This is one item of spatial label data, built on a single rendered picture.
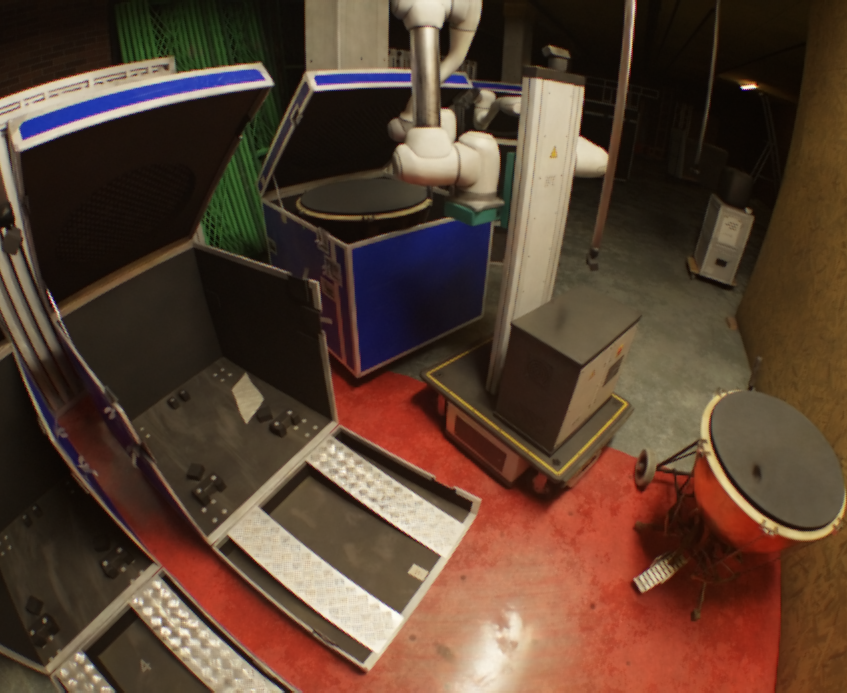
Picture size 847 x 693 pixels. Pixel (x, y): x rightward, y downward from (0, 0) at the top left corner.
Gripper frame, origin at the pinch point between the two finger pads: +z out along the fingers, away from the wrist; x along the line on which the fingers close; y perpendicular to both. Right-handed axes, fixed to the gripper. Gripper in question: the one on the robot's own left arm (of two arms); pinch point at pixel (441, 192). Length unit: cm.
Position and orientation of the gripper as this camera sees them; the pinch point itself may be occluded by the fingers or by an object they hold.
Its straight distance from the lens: 191.5
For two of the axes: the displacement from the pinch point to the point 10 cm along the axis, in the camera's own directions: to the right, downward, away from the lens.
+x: -7.6, 3.7, -5.3
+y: -6.5, -4.7, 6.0
